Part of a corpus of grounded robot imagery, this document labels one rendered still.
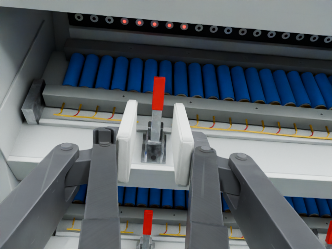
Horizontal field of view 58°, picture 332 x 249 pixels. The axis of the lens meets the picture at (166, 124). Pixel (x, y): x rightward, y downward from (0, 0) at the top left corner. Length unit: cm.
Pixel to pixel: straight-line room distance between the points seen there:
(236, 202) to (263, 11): 18
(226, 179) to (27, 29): 31
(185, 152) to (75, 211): 35
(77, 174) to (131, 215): 33
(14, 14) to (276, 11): 27
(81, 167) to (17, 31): 25
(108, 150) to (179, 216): 34
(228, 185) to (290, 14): 18
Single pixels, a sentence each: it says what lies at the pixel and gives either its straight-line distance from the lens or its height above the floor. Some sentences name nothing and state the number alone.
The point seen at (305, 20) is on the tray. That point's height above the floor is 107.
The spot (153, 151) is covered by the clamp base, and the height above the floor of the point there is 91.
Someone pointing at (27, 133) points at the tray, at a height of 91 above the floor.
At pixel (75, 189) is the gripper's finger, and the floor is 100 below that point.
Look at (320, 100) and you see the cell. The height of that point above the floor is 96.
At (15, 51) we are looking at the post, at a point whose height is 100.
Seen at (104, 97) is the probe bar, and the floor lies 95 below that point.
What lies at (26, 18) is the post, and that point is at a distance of 41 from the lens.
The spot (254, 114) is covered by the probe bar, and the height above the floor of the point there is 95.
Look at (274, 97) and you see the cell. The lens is 42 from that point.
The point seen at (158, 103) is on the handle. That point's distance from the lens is 32.
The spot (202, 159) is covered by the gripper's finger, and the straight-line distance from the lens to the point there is 15.
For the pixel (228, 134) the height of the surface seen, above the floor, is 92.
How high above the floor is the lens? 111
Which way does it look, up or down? 31 degrees down
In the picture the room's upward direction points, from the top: 6 degrees clockwise
